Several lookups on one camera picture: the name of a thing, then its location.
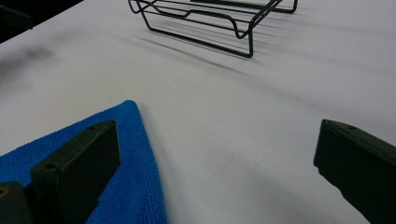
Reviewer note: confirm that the blue microfibre cloth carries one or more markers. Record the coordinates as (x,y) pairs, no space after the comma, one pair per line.
(134,174)

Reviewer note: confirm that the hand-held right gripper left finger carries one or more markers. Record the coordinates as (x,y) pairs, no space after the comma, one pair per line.
(84,161)

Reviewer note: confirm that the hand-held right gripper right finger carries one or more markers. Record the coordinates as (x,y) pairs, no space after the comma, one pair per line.
(358,161)

